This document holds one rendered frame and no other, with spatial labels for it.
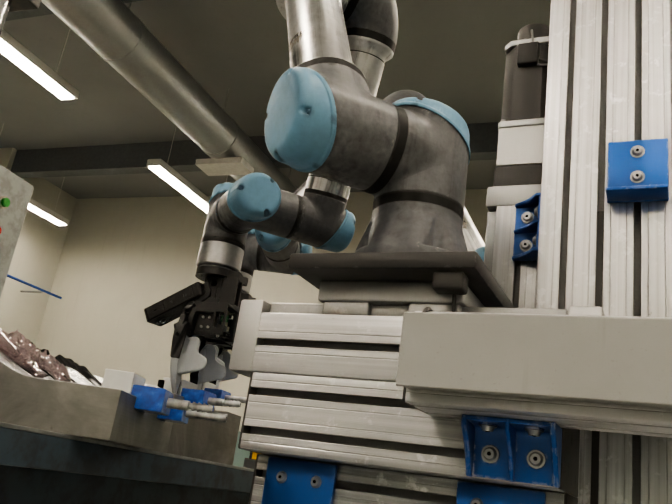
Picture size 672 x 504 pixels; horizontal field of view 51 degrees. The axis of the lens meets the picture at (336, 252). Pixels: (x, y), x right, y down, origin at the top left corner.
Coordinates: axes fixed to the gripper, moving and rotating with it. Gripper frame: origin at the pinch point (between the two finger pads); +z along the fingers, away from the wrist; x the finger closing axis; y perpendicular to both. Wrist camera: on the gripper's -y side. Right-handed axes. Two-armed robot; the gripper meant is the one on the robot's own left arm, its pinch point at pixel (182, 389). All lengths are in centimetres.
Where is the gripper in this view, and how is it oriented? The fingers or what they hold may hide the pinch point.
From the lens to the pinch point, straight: 119.3
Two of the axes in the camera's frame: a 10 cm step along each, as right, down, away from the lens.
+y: 9.4, 0.3, -3.3
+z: -1.4, 9.4, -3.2
